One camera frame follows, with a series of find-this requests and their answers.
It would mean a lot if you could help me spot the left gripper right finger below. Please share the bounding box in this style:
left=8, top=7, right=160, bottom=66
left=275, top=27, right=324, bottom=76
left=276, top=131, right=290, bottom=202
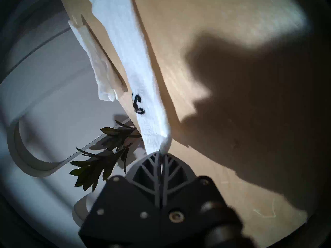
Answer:
left=162, top=152, right=197, bottom=206

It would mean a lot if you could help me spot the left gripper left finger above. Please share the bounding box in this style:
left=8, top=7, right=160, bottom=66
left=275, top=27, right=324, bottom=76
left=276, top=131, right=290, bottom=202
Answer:
left=125, top=151, right=161, bottom=207

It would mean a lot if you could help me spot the white sock with black logo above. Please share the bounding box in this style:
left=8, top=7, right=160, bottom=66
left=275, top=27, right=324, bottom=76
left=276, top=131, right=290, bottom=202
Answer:
left=84, top=0, right=172, bottom=155
left=68, top=14, right=128, bottom=102

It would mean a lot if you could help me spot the tall green leafy plant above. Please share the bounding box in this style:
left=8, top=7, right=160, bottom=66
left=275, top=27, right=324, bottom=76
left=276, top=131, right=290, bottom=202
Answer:
left=69, top=120, right=142, bottom=192

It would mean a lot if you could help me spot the white plant pot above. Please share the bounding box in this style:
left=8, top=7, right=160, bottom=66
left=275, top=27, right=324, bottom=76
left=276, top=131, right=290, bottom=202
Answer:
left=72, top=192, right=104, bottom=228

